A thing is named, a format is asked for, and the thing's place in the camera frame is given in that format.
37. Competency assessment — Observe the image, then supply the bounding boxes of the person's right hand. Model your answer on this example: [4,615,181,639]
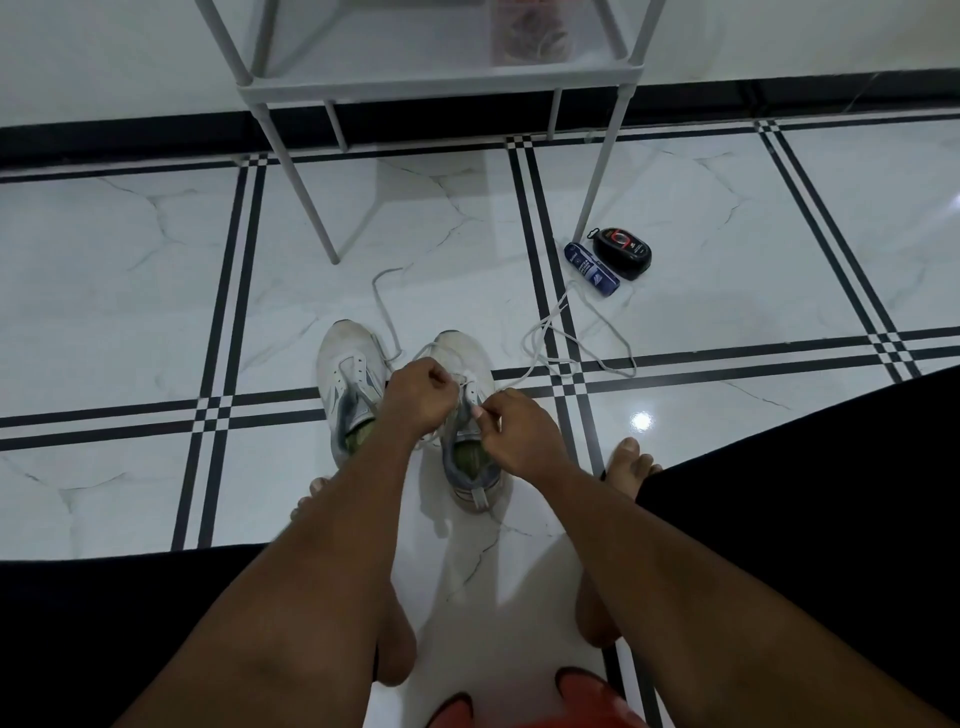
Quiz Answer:
[471,388,577,479]

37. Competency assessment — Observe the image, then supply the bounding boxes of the person's left hand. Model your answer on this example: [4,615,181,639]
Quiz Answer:
[374,357,461,445]

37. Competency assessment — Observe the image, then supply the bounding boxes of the white grey sneaker shoe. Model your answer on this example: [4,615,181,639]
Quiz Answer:
[418,329,513,516]
[314,320,392,472]

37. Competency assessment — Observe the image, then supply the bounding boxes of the grey white shoelace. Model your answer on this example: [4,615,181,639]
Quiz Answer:
[520,281,640,396]
[371,268,530,453]

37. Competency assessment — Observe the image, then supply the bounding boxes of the clear container with red lid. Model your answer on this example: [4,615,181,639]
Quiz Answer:
[488,0,576,66]

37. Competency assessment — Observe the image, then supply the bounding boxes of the clear box with red lid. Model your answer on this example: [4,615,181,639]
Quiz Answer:
[497,5,569,62]

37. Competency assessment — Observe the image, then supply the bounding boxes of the person's right forearm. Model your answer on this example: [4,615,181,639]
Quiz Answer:
[539,463,954,728]

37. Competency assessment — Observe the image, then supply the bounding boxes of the person's left forearm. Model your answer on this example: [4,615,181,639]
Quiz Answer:
[116,427,423,728]

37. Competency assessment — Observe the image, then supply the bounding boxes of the person's right foot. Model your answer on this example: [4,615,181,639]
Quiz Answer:
[601,437,666,502]

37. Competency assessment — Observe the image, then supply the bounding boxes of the person's foot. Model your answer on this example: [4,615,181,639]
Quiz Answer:
[287,475,333,532]
[601,437,666,502]

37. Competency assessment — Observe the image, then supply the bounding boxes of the person's left foot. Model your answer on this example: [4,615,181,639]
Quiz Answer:
[287,475,333,532]

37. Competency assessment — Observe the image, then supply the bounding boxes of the person's right leg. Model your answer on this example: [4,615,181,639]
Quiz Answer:
[575,568,625,651]

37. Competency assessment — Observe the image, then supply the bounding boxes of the grey metal shelf rack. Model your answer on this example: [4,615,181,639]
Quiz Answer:
[193,0,668,267]

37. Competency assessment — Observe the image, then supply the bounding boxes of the black oval polish bottle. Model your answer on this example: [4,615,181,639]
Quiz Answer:
[585,225,655,283]

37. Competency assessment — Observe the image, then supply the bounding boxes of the black shorts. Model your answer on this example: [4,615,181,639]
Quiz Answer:
[0,365,960,728]

